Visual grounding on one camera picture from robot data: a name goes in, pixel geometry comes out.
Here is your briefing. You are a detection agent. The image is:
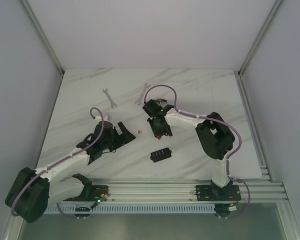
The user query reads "black fuse box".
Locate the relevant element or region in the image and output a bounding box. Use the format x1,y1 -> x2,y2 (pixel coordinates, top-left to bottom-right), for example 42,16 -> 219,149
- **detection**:
150,147 -> 172,163

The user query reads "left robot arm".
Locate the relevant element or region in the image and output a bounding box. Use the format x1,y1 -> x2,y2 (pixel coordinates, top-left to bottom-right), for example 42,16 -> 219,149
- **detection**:
5,121 -> 136,223

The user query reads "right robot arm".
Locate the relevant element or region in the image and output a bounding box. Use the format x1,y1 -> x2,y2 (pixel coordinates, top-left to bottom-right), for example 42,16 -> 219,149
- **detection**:
142,99 -> 236,201

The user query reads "left silver wrench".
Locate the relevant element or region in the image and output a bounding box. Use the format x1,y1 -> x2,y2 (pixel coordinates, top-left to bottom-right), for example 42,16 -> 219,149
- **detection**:
102,88 -> 117,108

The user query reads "silver wrench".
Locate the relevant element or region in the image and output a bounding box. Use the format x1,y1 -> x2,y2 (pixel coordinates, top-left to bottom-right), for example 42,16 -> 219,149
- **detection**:
135,82 -> 151,105
102,88 -> 117,108

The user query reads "right silver wrench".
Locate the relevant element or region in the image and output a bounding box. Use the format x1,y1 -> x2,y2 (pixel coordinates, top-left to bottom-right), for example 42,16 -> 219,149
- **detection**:
135,82 -> 151,105

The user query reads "black handled claw hammer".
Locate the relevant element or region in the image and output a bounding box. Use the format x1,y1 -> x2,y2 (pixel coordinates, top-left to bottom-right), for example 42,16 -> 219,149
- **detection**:
154,98 -> 168,104

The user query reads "grey slotted cable duct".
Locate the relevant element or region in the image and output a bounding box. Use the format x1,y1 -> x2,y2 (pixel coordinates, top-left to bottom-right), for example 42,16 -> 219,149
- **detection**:
44,203 -> 216,215

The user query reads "left aluminium frame post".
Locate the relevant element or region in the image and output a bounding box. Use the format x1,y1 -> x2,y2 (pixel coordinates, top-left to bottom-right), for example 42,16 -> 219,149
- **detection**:
19,0 -> 65,77

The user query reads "aluminium frame post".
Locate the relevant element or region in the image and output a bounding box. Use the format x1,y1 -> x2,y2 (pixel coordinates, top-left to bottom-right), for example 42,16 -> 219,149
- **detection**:
19,0 -> 65,77
237,0 -> 284,75

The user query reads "right aluminium frame post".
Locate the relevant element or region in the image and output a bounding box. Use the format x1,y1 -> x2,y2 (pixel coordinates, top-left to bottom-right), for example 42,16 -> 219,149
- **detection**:
237,0 -> 284,75

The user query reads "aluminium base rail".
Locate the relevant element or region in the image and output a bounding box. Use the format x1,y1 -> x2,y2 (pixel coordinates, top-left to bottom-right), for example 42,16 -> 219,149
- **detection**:
92,179 -> 288,203

